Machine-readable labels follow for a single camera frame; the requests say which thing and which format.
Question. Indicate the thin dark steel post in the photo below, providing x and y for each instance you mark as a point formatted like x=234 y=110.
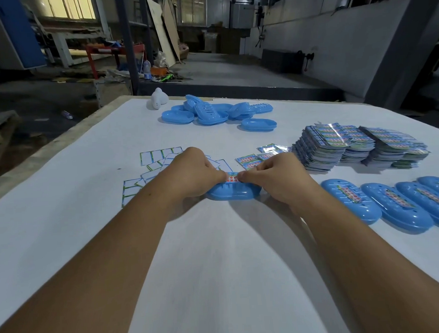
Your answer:
x=145 y=27

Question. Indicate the brown leaning board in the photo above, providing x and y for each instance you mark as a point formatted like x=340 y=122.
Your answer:
x=171 y=29

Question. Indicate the white plastic bag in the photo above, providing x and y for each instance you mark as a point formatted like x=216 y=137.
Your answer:
x=160 y=59

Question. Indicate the wide window with grid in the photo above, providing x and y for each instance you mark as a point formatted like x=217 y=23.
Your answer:
x=192 y=9

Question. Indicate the silver machine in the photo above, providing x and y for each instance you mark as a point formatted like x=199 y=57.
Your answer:
x=243 y=14

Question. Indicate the clear water bottle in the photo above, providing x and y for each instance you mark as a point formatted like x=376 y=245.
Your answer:
x=147 y=70

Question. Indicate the thick dark steel post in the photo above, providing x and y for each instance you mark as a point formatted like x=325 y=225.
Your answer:
x=127 y=47

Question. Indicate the stacks of colourful sticker sheets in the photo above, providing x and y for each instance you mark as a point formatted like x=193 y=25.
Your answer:
x=317 y=148

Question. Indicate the large bright window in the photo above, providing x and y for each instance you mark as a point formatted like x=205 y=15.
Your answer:
x=66 y=7

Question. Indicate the wooden pallet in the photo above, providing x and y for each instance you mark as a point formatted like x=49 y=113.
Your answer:
x=0 y=123

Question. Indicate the blue and white machine cabinet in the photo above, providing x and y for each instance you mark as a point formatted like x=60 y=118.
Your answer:
x=21 y=35

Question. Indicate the person's left forearm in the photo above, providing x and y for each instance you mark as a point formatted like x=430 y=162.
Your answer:
x=87 y=277

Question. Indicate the white backing sheet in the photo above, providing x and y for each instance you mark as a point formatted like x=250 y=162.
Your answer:
x=130 y=191

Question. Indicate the small rectangular sticker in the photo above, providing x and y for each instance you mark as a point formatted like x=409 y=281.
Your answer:
x=232 y=177

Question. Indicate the person's right forearm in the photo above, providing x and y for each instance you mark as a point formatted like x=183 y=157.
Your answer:
x=381 y=270

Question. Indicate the plastic bottle on floor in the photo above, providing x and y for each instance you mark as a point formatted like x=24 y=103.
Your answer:
x=67 y=115

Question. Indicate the orange box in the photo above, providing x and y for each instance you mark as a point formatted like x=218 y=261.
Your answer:
x=159 y=71

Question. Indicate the person's left hand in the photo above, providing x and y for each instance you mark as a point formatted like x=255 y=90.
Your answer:
x=191 y=176

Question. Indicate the white metal workbench frame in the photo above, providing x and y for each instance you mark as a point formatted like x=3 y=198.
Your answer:
x=62 y=51

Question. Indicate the glossy sticker sheets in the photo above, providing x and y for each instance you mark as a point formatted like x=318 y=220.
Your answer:
x=271 y=150

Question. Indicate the green tool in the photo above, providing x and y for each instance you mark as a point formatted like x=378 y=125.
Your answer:
x=166 y=78

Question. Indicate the pale wooden crate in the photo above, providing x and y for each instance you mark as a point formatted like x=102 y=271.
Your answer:
x=112 y=94

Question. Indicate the person's right hand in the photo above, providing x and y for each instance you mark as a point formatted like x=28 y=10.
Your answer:
x=284 y=180

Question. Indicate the wicker basket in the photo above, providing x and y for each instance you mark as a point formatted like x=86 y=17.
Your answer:
x=184 y=52

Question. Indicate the pale leaning plywood board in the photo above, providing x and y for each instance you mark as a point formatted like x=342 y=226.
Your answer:
x=161 y=35

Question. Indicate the grey slanted pillar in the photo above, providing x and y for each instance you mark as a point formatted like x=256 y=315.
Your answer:
x=400 y=50

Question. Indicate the black wall plug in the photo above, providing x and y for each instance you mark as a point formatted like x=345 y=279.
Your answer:
x=308 y=57

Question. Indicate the black box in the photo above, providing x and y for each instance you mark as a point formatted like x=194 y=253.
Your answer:
x=283 y=61

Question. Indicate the small white plastic figure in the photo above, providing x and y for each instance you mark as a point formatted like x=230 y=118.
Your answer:
x=159 y=98

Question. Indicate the pile of blue soap dishes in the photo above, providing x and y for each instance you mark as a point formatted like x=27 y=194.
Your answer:
x=207 y=113

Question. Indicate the red metal table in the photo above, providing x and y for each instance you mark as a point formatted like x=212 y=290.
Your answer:
x=101 y=50

